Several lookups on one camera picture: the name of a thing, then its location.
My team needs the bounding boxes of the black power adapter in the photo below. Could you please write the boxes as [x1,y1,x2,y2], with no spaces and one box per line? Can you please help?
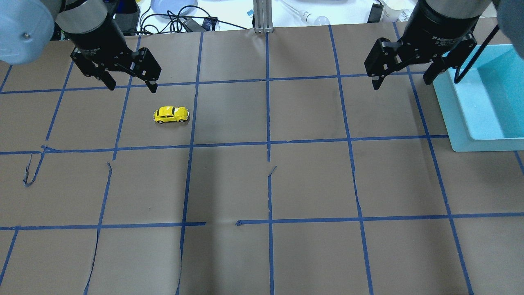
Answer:
[114,0,140,36]

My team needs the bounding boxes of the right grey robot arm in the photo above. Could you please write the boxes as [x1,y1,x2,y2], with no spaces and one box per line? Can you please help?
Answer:
[364,0,524,90]

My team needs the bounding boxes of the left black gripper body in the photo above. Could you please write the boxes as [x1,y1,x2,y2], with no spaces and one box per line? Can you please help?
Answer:
[70,20,162,82]

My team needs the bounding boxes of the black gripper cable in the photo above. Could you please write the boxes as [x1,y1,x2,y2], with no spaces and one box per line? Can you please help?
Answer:
[454,25,501,84]

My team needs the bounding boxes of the light blue plastic bin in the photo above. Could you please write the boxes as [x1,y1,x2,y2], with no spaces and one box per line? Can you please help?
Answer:
[433,44,524,152]

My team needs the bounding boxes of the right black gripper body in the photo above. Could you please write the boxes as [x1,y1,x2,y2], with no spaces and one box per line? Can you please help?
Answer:
[364,12,478,77]

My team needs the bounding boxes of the blue plastic plate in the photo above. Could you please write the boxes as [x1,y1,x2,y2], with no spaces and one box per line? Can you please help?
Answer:
[150,0,198,19]

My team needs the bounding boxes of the yellow toy beetle car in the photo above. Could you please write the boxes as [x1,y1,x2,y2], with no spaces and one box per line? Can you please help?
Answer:
[153,106,190,124]

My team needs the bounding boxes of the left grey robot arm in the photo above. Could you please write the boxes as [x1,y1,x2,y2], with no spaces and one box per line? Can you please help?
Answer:
[0,0,162,93]

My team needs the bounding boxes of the aluminium frame post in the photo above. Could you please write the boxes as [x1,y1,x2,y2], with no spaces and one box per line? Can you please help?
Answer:
[252,0,274,34]

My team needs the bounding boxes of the white light bulb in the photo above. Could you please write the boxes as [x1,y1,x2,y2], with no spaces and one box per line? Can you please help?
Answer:
[299,11,330,26]

